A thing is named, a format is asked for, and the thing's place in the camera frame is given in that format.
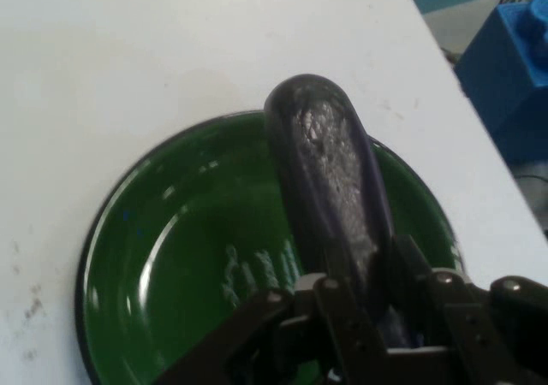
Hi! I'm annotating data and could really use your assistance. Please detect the dark blue toy block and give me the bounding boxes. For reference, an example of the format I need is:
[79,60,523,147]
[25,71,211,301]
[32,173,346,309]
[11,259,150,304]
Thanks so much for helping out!
[453,0,548,164]

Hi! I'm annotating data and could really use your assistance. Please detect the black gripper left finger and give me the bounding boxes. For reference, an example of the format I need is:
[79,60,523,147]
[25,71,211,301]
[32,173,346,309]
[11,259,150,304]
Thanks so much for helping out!
[157,272,390,385]

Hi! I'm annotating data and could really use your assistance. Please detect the green round plate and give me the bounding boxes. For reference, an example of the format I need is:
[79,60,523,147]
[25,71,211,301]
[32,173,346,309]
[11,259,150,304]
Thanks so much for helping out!
[74,110,468,385]

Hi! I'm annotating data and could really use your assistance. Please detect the purple toy eggplant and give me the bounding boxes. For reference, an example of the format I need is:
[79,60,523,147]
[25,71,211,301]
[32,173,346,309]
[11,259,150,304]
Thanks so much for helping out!
[262,73,426,352]

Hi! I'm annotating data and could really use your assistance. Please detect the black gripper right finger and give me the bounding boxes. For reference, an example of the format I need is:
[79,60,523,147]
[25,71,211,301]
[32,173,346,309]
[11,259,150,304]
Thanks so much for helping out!
[371,234,548,385]

